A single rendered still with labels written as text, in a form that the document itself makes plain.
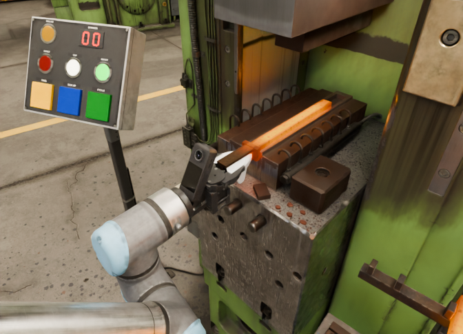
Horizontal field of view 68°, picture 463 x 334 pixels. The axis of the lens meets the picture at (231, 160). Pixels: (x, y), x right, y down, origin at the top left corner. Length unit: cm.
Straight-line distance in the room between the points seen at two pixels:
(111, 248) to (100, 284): 124
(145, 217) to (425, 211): 57
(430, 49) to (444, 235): 39
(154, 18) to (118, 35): 458
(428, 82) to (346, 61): 51
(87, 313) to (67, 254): 151
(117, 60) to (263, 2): 49
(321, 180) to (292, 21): 33
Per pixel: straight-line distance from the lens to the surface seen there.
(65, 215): 226
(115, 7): 543
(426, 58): 68
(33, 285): 199
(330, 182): 77
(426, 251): 90
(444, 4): 66
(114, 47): 103
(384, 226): 90
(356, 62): 115
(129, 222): 64
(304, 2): 66
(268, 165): 80
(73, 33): 112
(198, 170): 67
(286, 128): 88
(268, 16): 67
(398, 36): 108
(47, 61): 117
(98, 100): 103
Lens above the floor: 145
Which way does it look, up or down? 36 degrees down
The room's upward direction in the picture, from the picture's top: straight up
